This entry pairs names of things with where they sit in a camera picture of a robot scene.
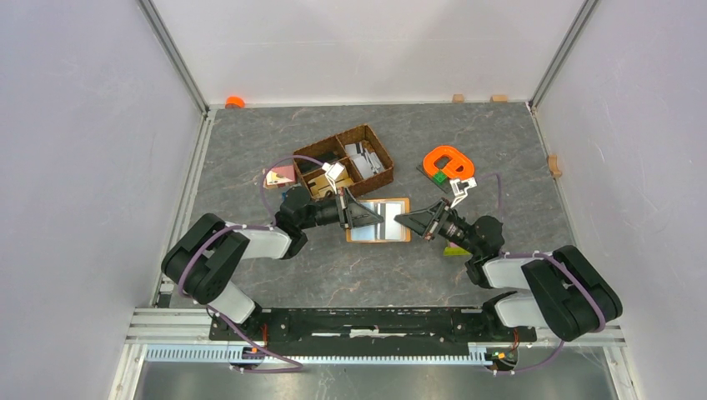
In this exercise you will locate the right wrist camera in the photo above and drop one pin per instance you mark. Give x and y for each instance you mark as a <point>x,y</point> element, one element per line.
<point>460,189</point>

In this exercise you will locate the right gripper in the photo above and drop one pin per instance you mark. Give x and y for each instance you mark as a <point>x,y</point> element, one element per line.
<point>423,221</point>

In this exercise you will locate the black cards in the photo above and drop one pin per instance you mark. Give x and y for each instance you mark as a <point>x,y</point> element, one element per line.
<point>307,165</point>

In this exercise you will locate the gold VIP cards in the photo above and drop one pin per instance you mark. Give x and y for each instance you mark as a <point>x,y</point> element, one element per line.
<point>320,186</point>

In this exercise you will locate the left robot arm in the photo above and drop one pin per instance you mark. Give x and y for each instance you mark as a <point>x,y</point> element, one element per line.
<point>205,258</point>

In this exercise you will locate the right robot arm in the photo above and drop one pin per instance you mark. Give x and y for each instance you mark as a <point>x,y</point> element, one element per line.
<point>559,290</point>

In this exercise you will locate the brown woven basket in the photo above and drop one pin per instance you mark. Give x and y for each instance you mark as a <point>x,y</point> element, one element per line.
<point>336,143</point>

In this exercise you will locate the orange tape roll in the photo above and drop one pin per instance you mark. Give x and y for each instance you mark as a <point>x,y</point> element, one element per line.
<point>234,102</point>

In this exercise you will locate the wooden block right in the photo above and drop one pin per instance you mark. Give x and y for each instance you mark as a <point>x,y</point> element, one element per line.
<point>499,98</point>

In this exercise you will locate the orange plastic ring toy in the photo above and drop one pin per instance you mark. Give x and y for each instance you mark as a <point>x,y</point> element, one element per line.
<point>449,161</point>

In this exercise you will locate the silver cards pile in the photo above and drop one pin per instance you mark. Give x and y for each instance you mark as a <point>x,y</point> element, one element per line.
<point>366,161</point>

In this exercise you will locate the pink card box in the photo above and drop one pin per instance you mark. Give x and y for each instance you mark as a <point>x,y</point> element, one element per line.
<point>279,177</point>

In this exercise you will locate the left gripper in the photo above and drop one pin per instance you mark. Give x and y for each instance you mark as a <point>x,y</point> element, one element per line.
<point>353,214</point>

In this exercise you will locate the pink and green brick stack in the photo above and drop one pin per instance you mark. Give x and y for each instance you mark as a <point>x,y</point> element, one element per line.
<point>450,251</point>

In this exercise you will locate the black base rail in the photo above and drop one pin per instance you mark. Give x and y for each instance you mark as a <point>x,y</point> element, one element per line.
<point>379,331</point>

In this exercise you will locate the wooden clip on wall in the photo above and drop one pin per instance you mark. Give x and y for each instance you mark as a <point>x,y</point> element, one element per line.
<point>553,165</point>

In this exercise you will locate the green toy brick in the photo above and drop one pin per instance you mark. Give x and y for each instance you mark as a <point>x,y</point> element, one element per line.
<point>440,178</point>

